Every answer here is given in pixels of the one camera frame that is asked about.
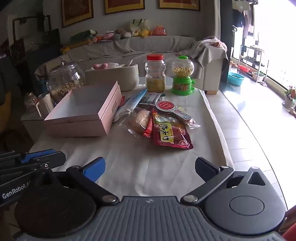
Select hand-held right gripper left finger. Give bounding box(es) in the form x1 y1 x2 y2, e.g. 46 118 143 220
35 157 119 206

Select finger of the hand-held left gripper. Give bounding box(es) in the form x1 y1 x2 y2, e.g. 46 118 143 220
0 151 67 183
0 149 58 164

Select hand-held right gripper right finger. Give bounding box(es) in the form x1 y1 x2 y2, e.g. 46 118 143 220
180 157 266 205

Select pink cardboard box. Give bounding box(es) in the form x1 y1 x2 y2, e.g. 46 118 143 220
44 81 122 137

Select large red snack packet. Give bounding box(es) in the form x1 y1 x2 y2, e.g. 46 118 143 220
151 109 193 150

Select clear bun packet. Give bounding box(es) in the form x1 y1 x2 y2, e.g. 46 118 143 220
117 108 152 139

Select small red stick packet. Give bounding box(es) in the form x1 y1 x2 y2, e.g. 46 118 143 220
144 116 153 139

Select blue white snack packet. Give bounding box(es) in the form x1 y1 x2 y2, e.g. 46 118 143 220
113 89 148 122

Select green white snack packet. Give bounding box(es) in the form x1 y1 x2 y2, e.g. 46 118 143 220
139 93 166 105

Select white side table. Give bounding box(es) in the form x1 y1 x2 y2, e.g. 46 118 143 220
21 102 58 144

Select white tablecloth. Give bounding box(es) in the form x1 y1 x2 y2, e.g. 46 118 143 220
29 88 234 200

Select white mug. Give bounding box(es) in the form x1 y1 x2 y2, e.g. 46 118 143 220
35 93 55 118

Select small glass jar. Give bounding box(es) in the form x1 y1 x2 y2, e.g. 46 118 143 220
23 92 37 114

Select blue thermos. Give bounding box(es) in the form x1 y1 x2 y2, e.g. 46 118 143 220
38 79 49 93

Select glass jar with nuts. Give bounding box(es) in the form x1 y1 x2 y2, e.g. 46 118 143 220
48 59 85 105

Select green candy dispenser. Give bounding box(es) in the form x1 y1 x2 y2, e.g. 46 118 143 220
171 55 196 95

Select blue basin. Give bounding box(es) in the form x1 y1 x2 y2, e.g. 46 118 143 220
228 72 245 86

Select large beige tub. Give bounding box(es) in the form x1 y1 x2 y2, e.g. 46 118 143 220
84 62 140 92

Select plastic jar red lid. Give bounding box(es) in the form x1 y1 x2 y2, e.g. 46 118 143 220
145 54 166 93

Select small green potted plant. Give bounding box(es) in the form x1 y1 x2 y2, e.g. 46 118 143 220
252 71 265 82

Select flowering potted plant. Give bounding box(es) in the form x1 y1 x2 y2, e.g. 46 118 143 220
282 86 296 109

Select long yellow plush toy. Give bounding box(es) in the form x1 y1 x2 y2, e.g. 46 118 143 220
61 39 93 54

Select metal shoe rack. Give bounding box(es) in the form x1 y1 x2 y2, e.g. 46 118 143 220
240 44 269 81

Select pink white blanket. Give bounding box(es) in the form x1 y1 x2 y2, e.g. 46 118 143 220
196 36 228 50

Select green plush toy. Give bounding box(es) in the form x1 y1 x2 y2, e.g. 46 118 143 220
69 30 97 43

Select grey covered sofa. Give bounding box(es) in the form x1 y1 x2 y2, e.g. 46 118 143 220
35 35 229 93

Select pink plush toy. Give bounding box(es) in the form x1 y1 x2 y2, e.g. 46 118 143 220
96 32 116 42

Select grey plush toy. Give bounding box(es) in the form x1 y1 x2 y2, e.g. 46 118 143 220
113 29 132 39

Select yellow duck plush toy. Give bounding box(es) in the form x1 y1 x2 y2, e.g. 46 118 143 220
133 29 151 39

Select orange plush toy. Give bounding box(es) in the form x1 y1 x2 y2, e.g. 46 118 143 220
150 26 167 36

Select framed red picture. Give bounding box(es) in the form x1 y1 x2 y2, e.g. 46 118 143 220
159 0 200 11
105 0 145 15
61 0 94 28

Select white tote bag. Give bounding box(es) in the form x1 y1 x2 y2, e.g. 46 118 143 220
129 19 149 33

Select hanging clothes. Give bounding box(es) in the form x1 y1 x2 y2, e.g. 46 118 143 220
232 2 259 40

